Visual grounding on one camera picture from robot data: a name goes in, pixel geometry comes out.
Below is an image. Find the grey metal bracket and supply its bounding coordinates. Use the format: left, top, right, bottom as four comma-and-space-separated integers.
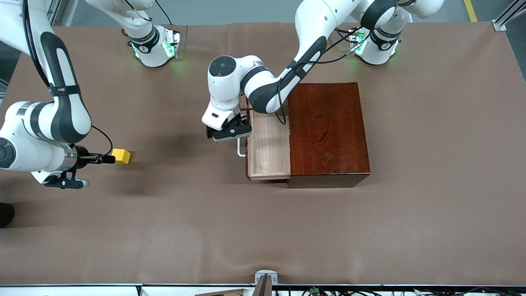
255, 270, 278, 285

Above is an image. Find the yellow cube block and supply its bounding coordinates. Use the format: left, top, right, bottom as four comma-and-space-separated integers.
112, 148, 132, 164

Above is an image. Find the tan wooden board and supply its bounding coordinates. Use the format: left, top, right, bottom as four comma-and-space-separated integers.
194, 289, 248, 296

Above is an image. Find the dark red wooden cabinet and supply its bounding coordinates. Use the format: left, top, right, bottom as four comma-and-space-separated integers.
286, 82, 371, 189

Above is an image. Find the aluminium frame profile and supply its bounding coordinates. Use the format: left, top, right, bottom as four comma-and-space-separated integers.
492, 0, 526, 32
46, 0, 79, 27

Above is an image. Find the black round object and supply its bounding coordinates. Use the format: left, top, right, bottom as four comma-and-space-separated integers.
0, 203, 15, 228

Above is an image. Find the brown table cloth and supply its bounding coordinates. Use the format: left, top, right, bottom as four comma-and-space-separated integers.
0, 23, 526, 286

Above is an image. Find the light wooden drawer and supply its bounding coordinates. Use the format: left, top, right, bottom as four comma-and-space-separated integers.
245, 99, 292, 182

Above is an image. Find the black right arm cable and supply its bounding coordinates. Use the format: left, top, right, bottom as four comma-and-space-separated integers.
23, 0, 113, 157

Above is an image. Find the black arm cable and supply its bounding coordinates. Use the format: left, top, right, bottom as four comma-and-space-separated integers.
276, 27, 362, 125
23, 0, 113, 157

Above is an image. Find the grey camera mount pole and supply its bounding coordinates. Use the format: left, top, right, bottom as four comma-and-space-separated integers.
251, 274, 273, 296

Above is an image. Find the black cable bundle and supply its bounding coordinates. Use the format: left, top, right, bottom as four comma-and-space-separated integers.
302, 287, 526, 296

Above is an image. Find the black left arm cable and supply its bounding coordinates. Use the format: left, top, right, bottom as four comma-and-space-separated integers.
276, 27, 362, 125

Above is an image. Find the thin black base cable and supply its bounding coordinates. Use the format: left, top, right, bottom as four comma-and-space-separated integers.
154, 0, 173, 26

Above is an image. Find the white table edge rail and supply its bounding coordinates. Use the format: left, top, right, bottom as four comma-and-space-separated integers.
0, 284, 526, 296

